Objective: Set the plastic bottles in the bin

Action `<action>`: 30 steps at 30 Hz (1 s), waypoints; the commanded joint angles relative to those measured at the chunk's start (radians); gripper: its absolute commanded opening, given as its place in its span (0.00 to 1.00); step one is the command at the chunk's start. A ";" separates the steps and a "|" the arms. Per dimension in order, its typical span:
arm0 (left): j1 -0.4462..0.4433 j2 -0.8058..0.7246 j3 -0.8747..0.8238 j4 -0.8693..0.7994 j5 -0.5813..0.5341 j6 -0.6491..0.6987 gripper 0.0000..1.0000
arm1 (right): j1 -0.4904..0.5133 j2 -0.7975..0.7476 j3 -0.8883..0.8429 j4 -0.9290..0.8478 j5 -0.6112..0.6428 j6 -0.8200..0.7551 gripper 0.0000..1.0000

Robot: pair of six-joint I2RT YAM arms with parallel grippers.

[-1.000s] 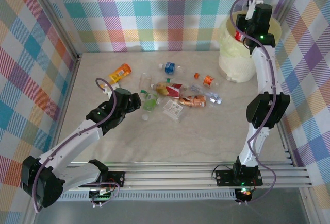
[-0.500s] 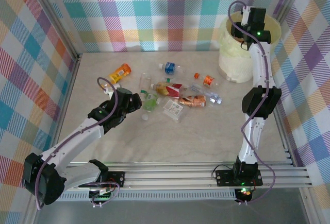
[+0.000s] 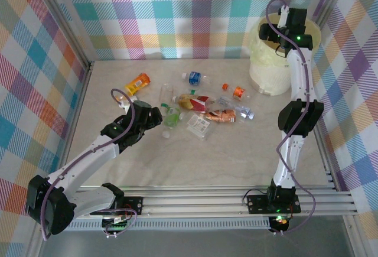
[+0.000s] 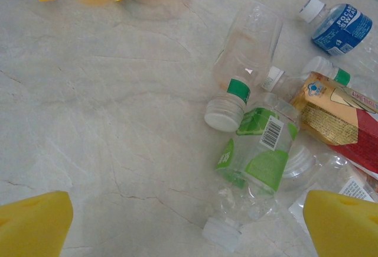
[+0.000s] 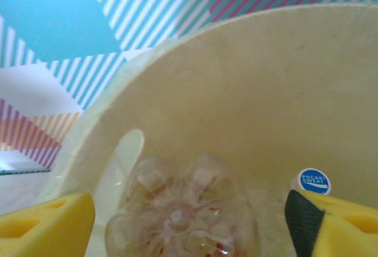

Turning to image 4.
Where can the green label clear bottle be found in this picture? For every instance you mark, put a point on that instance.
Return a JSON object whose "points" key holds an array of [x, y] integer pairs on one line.
{"points": [[260, 156]]}

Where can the clear bottle green neck band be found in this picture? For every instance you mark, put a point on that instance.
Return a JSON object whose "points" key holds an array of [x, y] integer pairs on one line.
{"points": [[327, 68], [248, 50]]}

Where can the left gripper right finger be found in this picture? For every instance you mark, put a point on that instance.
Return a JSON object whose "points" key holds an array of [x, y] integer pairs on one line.
{"points": [[345, 230]]}

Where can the blue label plastic bottle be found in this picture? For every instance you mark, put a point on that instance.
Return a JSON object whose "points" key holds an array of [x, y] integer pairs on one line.
{"points": [[342, 29]]}

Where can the clear bottle white barcode label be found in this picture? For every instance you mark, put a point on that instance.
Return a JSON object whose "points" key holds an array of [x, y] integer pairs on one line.
{"points": [[301, 162]]}

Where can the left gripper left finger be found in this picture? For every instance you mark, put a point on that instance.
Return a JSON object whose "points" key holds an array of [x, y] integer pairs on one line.
{"points": [[32, 227]]}

